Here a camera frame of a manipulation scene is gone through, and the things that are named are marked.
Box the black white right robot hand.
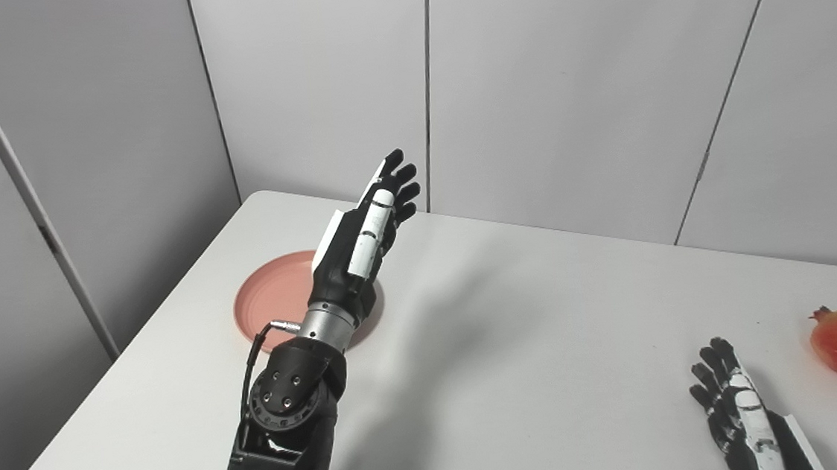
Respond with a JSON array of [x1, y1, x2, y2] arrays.
[[684, 329, 826, 470]]

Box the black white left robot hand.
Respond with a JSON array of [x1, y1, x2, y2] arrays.
[[295, 147, 433, 326]]

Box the pink round plate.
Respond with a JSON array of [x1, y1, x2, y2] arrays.
[[229, 245, 389, 361]]

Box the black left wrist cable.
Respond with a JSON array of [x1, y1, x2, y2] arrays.
[[235, 317, 309, 423]]

